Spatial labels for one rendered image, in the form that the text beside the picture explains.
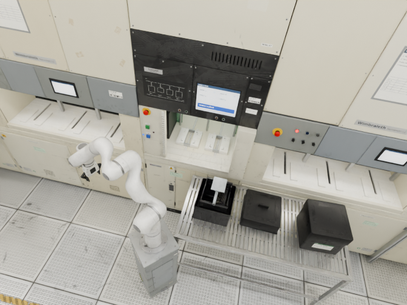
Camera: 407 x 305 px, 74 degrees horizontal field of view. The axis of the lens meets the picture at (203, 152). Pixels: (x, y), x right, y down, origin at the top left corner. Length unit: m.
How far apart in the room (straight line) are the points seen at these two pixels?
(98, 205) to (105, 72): 1.65
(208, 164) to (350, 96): 1.20
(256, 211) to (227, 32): 1.29
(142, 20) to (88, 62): 0.53
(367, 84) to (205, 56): 0.93
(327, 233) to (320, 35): 1.26
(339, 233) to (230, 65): 1.34
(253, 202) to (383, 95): 1.13
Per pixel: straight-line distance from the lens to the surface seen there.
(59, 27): 2.05
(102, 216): 3.14
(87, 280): 2.89
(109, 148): 1.56
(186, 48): 1.71
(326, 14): 1.60
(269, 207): 2.21
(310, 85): 1.77
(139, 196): 1.62
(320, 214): 2.15
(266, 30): 1.60
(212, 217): 2.09
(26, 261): 3.15
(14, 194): 3.64
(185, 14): 1.63
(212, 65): 1.72
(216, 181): 1.97
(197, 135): 2.55
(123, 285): 2.80
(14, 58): 2.44
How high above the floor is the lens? 2.65
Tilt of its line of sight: 47 degrees down
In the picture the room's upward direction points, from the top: 7 degrees clockwise
